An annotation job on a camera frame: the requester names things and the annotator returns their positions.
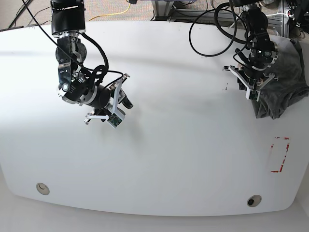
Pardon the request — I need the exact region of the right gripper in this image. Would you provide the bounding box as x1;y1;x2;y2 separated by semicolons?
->
83;74;134;125

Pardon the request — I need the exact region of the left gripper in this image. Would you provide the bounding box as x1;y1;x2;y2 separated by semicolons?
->
223;65;278;101

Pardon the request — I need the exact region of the grey t-shirt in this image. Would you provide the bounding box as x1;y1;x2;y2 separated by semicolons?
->
252;38;309;119

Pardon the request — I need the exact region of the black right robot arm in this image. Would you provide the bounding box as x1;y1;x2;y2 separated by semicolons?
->
50;0;133;128

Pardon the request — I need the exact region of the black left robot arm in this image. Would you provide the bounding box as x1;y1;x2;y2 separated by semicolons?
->
224;0;279;101

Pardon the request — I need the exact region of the red tape marking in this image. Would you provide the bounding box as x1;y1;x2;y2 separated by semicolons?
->
267;137;290;173

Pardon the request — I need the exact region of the left table grommet hole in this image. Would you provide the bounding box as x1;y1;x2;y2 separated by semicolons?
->
36;183;50;196

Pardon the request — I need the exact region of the table grommet hole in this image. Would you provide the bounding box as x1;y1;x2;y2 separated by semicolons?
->
247;195;262;207
36;183;50;196

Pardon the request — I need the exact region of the right table grommet hole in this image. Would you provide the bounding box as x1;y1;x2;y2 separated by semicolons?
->
247;195;262;207

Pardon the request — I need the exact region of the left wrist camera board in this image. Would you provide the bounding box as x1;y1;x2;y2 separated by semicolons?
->
249;91;258;101

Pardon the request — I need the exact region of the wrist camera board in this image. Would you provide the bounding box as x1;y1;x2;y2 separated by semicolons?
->
249;91;258;101
107;114;122;128

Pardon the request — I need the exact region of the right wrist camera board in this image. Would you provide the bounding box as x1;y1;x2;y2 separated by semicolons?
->
107;114;122;128

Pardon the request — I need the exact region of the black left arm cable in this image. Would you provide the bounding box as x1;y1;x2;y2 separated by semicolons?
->
188;0;252;71

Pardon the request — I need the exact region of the aluminium frame post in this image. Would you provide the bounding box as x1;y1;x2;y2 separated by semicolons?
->
151;0;176;21

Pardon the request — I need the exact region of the black floor cables left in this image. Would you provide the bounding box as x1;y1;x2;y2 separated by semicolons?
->
8;0;51;29

